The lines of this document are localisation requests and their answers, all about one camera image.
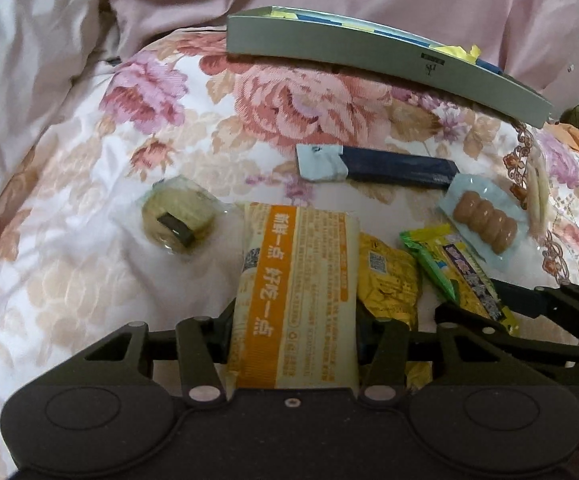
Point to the dark blue snack bar packet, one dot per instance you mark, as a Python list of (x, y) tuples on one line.
[(399, 167)]

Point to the yellow translucent snack packet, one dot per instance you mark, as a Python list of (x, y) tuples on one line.
[(387, 280)]

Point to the green and yellow snack packet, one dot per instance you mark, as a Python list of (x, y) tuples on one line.
[(449, 265)]

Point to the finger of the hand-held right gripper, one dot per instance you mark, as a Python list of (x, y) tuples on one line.
[(569, 302), (544, 347)]

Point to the white duvet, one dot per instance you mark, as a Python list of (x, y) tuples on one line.
[(34, 70)]

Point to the round pastry in clear wrapper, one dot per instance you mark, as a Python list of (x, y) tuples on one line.
[(177, 217)]

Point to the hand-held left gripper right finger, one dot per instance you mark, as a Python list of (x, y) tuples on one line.
[(387, 355)]

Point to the orange and white snack packet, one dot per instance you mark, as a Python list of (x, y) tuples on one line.
[(294, 285)]

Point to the beige stick snack packet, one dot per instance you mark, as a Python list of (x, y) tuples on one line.
[(538, 195)]

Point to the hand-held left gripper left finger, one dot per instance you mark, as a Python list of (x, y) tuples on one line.
[(197, 355)]

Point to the grey cardboard box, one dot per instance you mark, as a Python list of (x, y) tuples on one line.
[(369, 52)]

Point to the floral blanket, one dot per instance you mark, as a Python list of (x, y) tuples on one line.
[(179, 125)]

